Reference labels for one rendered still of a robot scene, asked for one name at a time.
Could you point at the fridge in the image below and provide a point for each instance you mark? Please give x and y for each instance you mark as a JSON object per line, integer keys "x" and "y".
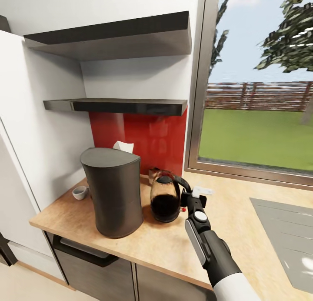
{"x": 39, "y": 149}

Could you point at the dishwasher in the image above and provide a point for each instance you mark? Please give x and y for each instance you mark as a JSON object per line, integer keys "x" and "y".
{"x": 96, "y": 273}

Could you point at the drop in sink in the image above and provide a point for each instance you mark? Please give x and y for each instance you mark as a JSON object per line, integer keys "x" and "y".
{"x": 290, "y": 231}

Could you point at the water glass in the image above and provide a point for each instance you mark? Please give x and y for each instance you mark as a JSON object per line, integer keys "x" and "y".
{"x": 152, "y": 171}

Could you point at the coffee maker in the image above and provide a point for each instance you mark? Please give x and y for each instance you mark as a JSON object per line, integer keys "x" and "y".
{"x": 114, "y": 179}

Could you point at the paper coffee filter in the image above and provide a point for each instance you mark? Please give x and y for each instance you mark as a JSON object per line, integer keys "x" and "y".
{"x": 123, "y": 146}

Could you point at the electric kettle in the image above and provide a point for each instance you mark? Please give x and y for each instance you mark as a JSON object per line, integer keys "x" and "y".
{"x": 165, "y": 196}

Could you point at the coffee cup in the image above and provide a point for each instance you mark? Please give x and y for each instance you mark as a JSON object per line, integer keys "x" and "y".
{"x": 80, "y": 192}

